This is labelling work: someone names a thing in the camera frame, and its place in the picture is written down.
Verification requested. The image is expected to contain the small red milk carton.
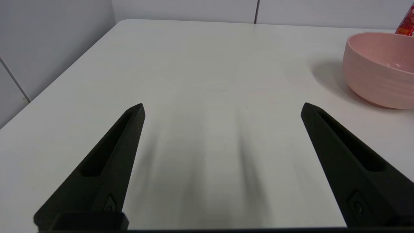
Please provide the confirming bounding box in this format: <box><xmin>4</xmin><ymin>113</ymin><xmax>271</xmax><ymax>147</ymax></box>
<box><xmin>395</xmin><ymin>3</ymin><xmax>414</xmax><ymax>37</ymax></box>

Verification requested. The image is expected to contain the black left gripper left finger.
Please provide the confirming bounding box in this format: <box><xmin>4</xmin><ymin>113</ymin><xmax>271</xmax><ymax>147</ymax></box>
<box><xmin>33</xmin><ymin>103</ymin><xmax>146</xmax><ymax>231</ymax></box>

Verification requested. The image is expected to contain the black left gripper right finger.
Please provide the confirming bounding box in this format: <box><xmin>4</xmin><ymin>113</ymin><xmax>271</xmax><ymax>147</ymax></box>
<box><xmin>300</xmin><ymin>102</ymin><xmax>414</xmax><ymax>227</ymax></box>

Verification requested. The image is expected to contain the pink ribbed bowl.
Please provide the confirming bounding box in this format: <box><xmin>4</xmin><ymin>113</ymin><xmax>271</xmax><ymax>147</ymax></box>
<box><xmin>343</xmin><ymin>32</ymin><xmax>414</xmax><ymax>110</ymax></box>

